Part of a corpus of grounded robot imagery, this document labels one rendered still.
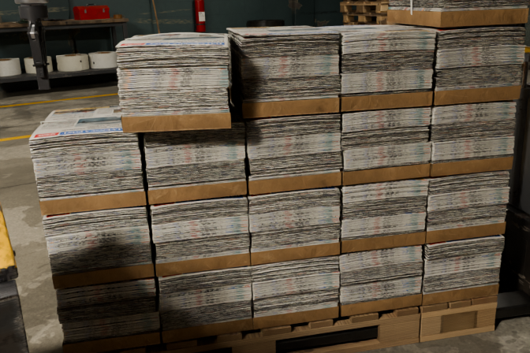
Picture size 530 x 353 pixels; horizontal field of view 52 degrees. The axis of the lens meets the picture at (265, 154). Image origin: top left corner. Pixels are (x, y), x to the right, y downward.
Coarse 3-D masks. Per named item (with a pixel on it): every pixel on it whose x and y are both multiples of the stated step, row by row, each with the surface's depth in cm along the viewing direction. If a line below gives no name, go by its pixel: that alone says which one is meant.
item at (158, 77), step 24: (120, 48) 137; (144, 48) 137; (168, 48) 138; (192, 48) 138; (216, 48) 138; (120, 72) 139; (144, 72) 140; (168, 72) 140; (192, 72) 141; (216, 72) 141; (120, 96) 141; (144, 96) 142; (168, 96) 142; (192, 96) 143; (216, 96) 143
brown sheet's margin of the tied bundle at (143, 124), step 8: (128, 120) 143; (136, 120) 143; (144, 120) 143; (152, 120) 143; (160, 120) 143; (168, 120) 143; (176, 120) 143; (184, 120) 144; (192, 120) 144; (200, 120) 144; (208, 120) 144; (216, 120) 144; (224, 120) 144; (128, 128) 143; (136, 128) 144; (144, 128) 144; (152, 128) 144; (160, 128) 144; (168, 128) 144; (176, 128) 144; (184, 128) 144; (192, 128) 145; (200, 128) 145; (208, 128) 145; (216, 128) 145
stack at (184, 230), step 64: (64, 128) 153; (256, 128) 157; (320, 128) 161; (384, 128) 165; (64, 192) 150; (320, 192) 166; (384, 192) 170; (64, 256) 155; (128, 256) 159; (192, 256) 163; (384, 256) 177; (64, 320) 161; (128, 320) 165; (192, 320) 169; (320, 320) 180; (384, 320) 184
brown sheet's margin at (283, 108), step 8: (232, 96) 177; (240, 104) 158; (248, 104) 154; (256, 104) 155; (264, 104) 155; (272, 104) 155; (280, 104) 156; (288, 104) 156; (296, 104) 157; (304, 104) 157; (312, 104) 158; (320, 104) 158; (328, 104) 158; (336, 104) 159; (240, 112) 160; (248, 112) 155; (256, 112) 155; (264, 112) 156; (272, 112) 156; (280, 112) 157; (288, 112) 157; (296, 112) 157; (304, 112) 158; (312, 112) 158; (320, 112) 159; (328, 112) 159
